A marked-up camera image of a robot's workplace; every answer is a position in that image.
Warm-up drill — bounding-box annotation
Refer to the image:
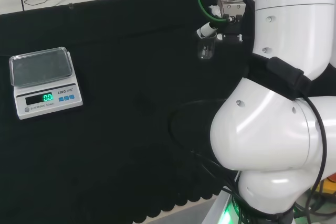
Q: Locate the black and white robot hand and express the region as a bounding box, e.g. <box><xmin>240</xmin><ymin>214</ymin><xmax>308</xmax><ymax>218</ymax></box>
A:
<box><xmin>196</xmin><ymin>2</ymin><xmax>247</xmax><ymax>44</ymax></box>

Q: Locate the clear glass beaker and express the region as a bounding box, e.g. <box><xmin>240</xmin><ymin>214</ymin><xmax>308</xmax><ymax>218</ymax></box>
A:
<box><xmin>196</xmin><ymin>31</ymin><xmax>217</xmax><ymax>61</ymax></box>

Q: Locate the black cable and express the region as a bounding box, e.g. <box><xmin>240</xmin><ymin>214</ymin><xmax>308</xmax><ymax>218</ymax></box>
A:
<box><xmin>169</xmin><ymin>99</ymin><xmax>244</xmax><ymax>198</ymax></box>

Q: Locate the yellow stop button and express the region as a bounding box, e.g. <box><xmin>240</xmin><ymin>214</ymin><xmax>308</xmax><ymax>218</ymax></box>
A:
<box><xmin>318</xmin><ymin>173</ymin><xmax>336</xmax><ymax>194</ymax></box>

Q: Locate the white electronic balance steel pan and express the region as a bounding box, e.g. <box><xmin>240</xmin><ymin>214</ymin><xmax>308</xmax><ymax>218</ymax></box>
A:
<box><xmin>9</xmin><ymin>46</ymin><xmax>83</xmax><ymax>120</ymax></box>

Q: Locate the black bench cloth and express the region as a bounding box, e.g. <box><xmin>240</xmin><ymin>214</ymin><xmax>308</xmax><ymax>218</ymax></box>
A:
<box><xmin>0</xmin><ymin>0</ymin><xmax>336</xmax><ymax>224</ymax></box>

